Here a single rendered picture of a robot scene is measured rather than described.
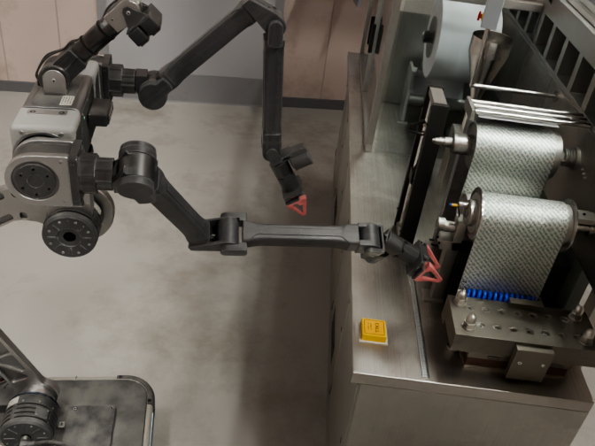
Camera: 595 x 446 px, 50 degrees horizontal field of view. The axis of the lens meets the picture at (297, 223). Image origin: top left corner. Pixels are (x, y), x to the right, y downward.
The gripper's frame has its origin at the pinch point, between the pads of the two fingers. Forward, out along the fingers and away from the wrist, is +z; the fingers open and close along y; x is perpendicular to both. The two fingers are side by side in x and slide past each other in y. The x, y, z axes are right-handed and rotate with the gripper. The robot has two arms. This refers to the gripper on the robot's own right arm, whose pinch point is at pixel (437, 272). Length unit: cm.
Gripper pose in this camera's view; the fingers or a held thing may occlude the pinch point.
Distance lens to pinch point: 186.7
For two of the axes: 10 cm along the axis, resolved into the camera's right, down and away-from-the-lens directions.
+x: 5.7, -6.4, -5.1
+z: 8.2, 5.1, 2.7
